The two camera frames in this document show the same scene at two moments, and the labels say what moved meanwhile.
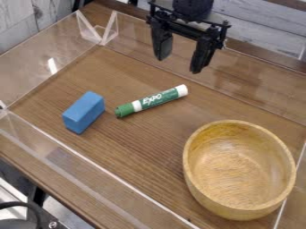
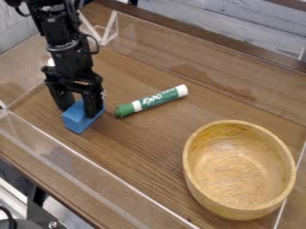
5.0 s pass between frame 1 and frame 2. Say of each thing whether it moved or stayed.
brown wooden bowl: stayed
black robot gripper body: moved
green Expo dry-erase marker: stayed
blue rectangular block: stayed
